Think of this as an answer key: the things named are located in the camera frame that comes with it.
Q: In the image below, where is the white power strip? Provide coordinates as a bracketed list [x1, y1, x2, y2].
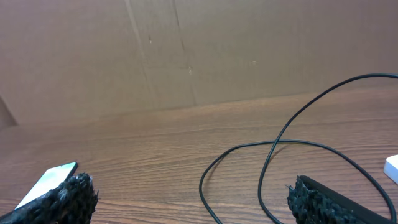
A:
[384, 155, 398, 184]

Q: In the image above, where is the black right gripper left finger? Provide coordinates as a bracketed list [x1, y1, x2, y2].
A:
[1, 173, 98, 224]

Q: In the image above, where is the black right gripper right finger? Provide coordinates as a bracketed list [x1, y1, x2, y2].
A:
[287, 175, 392, 224]

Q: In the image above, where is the Galaxy S24+ smartphone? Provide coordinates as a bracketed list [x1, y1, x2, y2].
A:
[15, 162, 78, 210]

